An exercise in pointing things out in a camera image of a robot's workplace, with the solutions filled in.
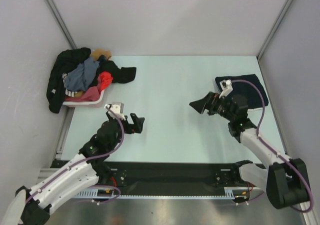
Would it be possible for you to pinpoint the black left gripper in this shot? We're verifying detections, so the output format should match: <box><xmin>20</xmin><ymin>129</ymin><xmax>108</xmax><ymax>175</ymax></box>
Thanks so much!
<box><xmin>106</xmin><ymin>110</ymin><xmax>144</xmax><ymax>151</ymax></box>

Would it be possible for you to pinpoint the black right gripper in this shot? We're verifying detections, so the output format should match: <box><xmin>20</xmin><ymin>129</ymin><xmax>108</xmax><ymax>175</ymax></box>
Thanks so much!
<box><xmin>189</xmin><ymin>91</ymin><xmax>236</xmax><ymax>122</ymax></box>

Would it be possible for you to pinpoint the navy maroon garment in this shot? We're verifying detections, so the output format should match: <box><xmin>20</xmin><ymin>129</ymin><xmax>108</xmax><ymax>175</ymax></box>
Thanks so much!
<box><xmin>214</xmin><ymin>74</ymin><xmax>269</xmax><ymax>110</ymax></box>

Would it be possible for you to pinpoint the black white striped tank top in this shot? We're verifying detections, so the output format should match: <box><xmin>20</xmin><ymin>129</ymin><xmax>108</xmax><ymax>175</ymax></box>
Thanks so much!
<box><xmin>247</xmin><ymin>107</ymin><xmax>265</xmax><ymax>113</ymax></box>

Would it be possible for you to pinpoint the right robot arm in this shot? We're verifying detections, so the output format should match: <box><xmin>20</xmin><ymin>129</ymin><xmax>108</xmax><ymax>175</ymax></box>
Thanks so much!
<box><xmin>189</xmin><ymin>92</ymin><xmax>314</xmax><ymax>213</ymax></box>

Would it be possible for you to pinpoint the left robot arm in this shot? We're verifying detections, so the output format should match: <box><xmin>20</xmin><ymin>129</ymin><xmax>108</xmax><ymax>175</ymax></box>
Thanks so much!
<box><xmin>18</xmin><ymin>111</ymin><xmax>145</xmax><ymax>225</ymax></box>

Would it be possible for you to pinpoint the pink plastic basket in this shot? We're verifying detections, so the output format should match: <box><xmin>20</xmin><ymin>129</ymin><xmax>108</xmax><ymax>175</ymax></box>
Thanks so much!
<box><xmin>63</xmin><ymin>90</ymin><xmax>105</xmax><ymax>108</ymax></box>

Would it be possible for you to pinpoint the pink garment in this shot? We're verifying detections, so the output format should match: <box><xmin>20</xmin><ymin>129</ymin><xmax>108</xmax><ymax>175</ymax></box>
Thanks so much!
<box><xmin>64</xmin><ymin>86</ymin><xmax>103</xmax><ymax>103</ymax></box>

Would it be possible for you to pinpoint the red garment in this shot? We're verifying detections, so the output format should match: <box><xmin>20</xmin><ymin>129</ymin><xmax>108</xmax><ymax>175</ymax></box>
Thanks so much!
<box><xmin>98</xmin><ymin>71</ymin><xmax>113</xmax><ymax>92</ymax></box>

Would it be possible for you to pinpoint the grey blue garment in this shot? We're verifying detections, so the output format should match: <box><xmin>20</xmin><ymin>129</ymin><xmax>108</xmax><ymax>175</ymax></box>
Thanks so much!
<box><xmin>65</xmin><ymin>57</ymin><xmax>100</xmax><ymax>92</ymax></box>

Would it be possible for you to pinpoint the brown white striped garment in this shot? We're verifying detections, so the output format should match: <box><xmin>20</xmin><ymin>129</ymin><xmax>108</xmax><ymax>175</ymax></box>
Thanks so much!
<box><xmin>61</xmin><ymin>72</ymin><xmax>78</xmax><ymax>97</ymax></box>

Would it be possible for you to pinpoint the tan garment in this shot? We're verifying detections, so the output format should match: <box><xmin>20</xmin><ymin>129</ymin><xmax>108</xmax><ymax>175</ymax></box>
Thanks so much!
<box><xmin>90</xmin><ymin>48</ymin><xmax>112</xmax><ymax>61</ymax></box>

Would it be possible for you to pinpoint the black garment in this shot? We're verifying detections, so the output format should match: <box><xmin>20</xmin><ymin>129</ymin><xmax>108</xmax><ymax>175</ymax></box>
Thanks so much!
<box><xmin>46</xmin><ymin>47</ymin><xmax>137</xmax><ymax>114</ymax></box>

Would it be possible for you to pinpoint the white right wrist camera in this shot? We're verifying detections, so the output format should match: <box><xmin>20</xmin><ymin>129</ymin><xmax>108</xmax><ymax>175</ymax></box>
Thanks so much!
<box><xmin>219</xmin><ymin>79</ymin><xmax>233</xmax><ymax>98</ymax></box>

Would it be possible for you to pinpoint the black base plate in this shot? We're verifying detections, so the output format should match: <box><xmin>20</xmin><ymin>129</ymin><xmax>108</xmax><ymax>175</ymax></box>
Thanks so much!
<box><xmin>49</xmin><ymin>159</ymin><xmax>262</xmax><ymax>197</ymax></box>

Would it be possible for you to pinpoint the white slotted cable duct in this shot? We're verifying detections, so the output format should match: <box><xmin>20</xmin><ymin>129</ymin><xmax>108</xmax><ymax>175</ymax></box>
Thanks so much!
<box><xmin>73</xmin><ymin>186</ymin><xmax>249</xmax><ymax>201</ymax></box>

